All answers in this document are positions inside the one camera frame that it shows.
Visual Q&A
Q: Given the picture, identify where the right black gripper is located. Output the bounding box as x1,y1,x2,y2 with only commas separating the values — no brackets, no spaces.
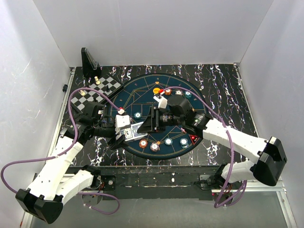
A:
137,105,184,133

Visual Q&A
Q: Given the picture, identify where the playing card deck box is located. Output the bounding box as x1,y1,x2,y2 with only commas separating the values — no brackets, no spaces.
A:
118,127,148,142

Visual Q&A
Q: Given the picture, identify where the green chip stack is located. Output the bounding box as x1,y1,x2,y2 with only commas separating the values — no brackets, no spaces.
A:
133,112,142,119
180,138,189,148
164,138,172,145
184,91,192,98

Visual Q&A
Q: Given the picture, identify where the red chip stack bottom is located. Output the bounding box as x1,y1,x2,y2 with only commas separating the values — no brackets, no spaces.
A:
139,139,148,148

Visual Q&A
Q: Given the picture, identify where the red chip stack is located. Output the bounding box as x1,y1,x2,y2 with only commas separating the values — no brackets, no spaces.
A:
139,139,148,148
164,89,171,95

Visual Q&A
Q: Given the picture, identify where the green chip stack bottom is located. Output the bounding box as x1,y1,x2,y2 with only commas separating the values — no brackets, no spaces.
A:
164,138,172,145

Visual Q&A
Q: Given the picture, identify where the red chip stack top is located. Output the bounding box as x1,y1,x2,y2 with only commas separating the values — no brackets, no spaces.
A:
164,89,171,95

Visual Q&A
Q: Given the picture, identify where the green chip stack top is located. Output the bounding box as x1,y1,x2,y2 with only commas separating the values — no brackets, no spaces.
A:
184,91,192,98

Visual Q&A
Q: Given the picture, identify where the blue backed playing cards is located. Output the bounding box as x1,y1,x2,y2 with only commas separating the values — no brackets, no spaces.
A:
131,122,143,133

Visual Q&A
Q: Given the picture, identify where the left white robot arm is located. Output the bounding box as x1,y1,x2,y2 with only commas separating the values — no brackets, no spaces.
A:
15,102,115,224

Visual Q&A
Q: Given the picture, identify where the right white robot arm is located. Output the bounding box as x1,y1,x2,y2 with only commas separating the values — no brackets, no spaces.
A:
137,95,287,189

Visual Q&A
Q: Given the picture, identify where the round blue poker mat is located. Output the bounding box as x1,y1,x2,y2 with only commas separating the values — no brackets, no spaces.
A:
113,74,207,160

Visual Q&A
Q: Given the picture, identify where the orange dealer button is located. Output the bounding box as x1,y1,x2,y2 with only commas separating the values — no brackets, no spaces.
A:
153,87,161,94

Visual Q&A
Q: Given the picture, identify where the red triangle big blind button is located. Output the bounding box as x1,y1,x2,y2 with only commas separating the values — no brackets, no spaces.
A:
189,134,200,145

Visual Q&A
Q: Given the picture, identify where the black white chessboard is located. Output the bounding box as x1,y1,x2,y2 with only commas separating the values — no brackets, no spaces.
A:
70,74,124,111

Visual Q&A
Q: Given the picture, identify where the black card holder stand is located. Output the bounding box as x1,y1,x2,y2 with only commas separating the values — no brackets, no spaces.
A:
81,47,102,78

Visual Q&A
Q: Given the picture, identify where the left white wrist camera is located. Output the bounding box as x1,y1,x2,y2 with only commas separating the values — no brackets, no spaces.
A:
115,114,131,130

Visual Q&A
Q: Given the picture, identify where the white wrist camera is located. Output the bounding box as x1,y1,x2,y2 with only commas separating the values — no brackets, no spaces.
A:
115,114,131,130
153,95,168,109

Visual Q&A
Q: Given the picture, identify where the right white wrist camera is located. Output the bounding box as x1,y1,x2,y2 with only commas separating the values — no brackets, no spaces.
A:
153,95,168,109

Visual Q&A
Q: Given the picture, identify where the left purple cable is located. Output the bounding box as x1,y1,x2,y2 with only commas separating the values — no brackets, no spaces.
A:
0,86,125,215

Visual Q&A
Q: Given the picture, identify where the purple cable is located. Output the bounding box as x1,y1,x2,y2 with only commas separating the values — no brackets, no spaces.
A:
0,86,125,215
159,86,247,209

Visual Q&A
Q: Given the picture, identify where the black wall knob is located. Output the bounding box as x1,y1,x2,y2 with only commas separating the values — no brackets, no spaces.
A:
62,84,68,93

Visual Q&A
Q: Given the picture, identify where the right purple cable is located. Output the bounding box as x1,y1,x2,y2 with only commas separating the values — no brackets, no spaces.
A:
159,86,247,209

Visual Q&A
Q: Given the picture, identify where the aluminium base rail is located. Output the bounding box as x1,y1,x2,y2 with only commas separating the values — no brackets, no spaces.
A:
19,172,298,228

